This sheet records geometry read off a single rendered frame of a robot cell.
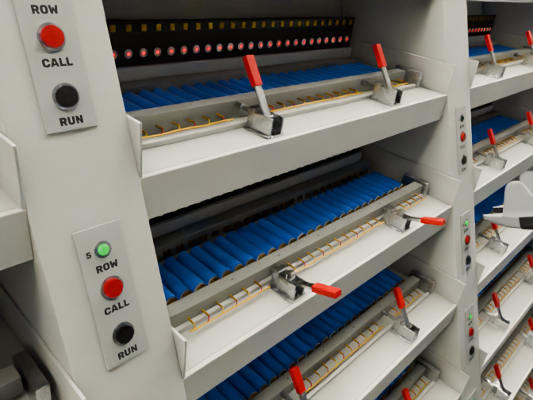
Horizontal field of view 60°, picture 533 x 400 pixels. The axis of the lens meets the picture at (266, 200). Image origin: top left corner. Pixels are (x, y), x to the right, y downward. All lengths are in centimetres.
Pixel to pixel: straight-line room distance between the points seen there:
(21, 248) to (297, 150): 32
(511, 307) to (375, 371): 68
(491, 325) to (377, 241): 63
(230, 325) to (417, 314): 47
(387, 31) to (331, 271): 48
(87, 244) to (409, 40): 68
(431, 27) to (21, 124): 69
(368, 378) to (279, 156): 40
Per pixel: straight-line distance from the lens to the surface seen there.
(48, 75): 39
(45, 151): 38
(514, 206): 66
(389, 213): 78
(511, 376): 150
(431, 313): 95
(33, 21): 39
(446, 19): 89
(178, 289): 55
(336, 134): 61
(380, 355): 82
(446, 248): 95
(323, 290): 54
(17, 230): 39
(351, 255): 69
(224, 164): 47
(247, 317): 55
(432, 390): 108
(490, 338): 127
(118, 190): 41
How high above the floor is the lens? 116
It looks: 14 degrees down
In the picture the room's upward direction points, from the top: 8 degrees counter-clockwise
